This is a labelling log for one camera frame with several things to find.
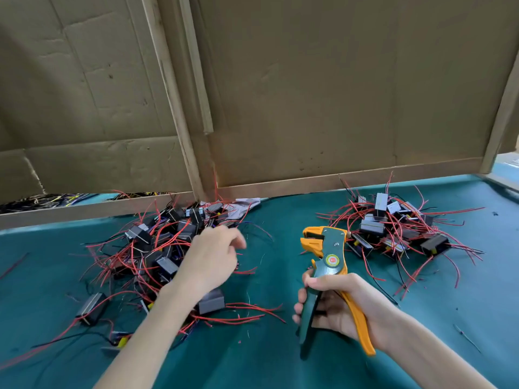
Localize person's left hand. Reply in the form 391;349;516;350
172;225;248;301

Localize person's right hand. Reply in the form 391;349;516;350
292;267;408;355

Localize orange green wire strippers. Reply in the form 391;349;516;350
298;226;377;357

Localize pile of wired transformers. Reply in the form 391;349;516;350
316;172;485;298
0;186;287;361

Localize person's left forearm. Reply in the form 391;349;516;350
93;279;208;389

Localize person's right forearm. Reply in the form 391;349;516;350
381;316;500;389

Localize flat grey board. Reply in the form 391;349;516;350
487;153;519;191

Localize thin wooden strip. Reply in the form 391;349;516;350
178;0;214;135

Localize creased brown cardboard panel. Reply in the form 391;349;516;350
0;0;196;203

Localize smooth brown cardboard panel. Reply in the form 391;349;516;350
195;0;519;187

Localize long wooden bottom rail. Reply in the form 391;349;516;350
217;158;485;199

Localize short wooden bottom rail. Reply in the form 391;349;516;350
0;192;198;230

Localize wide wooden post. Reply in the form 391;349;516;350
142;0;206;199

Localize heap of black cables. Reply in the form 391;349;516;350
0;190;163;214

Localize wooden corner post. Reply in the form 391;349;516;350
480;52;519;175

